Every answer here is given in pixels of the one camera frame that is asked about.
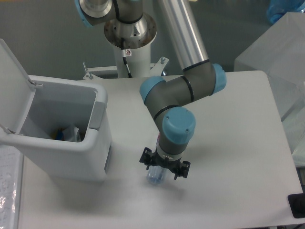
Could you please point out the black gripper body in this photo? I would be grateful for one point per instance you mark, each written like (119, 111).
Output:
(166, 163)

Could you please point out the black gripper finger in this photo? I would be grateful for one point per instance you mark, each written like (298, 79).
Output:
(148, 158)
(181, 169)

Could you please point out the clear plastic water bottle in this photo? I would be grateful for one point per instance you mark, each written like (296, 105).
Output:
(156, 174)

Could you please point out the white plastic bag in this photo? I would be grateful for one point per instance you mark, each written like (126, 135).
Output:
(72, 134)

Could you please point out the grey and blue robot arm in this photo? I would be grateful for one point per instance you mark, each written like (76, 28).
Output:
(131, 31)

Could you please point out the white trash can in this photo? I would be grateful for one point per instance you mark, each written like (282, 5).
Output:
(60, 125)

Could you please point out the white trash can lid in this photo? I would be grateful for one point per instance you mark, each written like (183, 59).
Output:
(16, 91)

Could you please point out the blue and yellow snack packet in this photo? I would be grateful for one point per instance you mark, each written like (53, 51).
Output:
(58, 135)

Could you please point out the black device at edge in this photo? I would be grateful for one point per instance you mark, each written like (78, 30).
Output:
(297, 205)

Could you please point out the paper sheet in plastic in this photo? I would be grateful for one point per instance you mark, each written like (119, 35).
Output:
(11, 166)

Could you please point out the translucent plastic box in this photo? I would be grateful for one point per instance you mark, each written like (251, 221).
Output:
(280, 53)

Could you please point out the blue water jug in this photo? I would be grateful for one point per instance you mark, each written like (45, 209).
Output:
(278, 8)

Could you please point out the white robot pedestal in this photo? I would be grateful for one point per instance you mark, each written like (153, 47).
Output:
(138, 60)

